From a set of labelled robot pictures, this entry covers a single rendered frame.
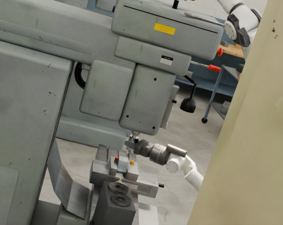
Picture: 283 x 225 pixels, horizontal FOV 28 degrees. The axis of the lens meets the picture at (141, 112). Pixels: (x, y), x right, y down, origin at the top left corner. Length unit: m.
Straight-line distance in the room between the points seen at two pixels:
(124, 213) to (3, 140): 0.62
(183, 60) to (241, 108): 1.69
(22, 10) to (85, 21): 0.26
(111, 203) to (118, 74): 0.56
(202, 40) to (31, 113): 0.79
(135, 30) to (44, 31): 0.39
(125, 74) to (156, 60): 0.15
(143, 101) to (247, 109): 1.76
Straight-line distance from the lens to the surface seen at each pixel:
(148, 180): 2.91
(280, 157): 0.81
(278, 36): 0.75
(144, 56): 2.44
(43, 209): 2.93
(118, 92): 2.48
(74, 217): 2.69
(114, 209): 2.30
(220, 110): 7.32
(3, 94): 2.42
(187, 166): 2.67
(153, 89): 2.50
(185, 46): 2.43
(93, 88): 2.48
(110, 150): 3.31
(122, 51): 2.43
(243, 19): 2.14
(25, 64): 2.37
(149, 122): 2.54
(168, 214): 4.88
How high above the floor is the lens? 2.17
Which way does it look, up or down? 17 degrees down
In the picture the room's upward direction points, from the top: 17 degrees clockwise
